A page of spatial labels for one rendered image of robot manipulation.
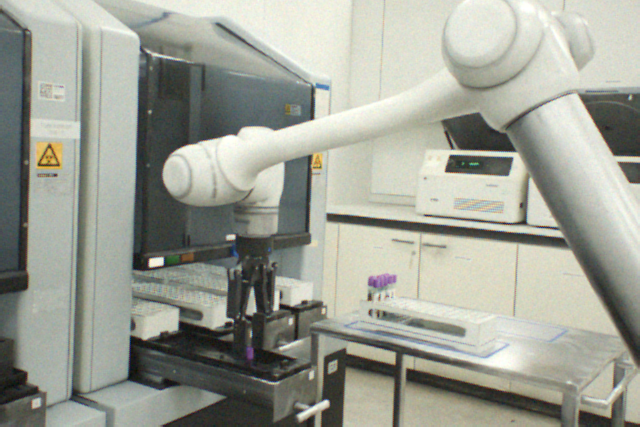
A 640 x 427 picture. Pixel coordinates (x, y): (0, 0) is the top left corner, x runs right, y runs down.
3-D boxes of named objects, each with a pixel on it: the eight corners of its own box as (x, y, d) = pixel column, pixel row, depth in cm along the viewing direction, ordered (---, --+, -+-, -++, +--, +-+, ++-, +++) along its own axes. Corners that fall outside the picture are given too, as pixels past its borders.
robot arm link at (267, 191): (249, 201, 143) (209, 204, 132) (253, 127, 142) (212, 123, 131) (293, 206, 138) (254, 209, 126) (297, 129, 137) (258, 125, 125)
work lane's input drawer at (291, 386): (35, 350, 160) (36, 311, 159) (86, 337, 171) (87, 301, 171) (293, 430, 120) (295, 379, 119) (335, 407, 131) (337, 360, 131)
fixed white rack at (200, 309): (120, 313, 169) (121, 288, 169) (151, 306, 177) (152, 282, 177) (211, 335, 153) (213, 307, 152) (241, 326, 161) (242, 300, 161)
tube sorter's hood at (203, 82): (-6, 244, 167) (-2, -24, 163) (177, 226, 218) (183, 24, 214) (144, 272, 139) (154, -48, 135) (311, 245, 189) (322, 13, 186)
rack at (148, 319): (53, 321, 159) (54, 294, 158) (90, 313, 167) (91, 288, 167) (144, 346, 143) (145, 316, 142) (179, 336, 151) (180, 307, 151)
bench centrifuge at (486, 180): (412, 215, 367) (418, 95, 363) (459, 210, 417) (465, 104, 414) (515, 226, 335) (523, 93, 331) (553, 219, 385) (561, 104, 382)
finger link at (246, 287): (259, 265, 135) (255, 264, 134) (247, 322, 133) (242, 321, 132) (244, 263, 137) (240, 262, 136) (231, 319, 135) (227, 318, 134)
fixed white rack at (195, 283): (166, 303, 182) (167, 279, 181) (193, 297, 190) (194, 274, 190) (254, 322, 166) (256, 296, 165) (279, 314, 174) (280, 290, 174)
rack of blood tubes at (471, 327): (356, 326, 159) (357, 299, 159) (378, 318, 167) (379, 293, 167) (478, 353, 142) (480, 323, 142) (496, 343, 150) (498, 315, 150)
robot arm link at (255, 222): (223, 204, 135) (222, 234, 135) (259, 209, 130) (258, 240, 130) (252, 202, 142) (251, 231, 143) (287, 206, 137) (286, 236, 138)
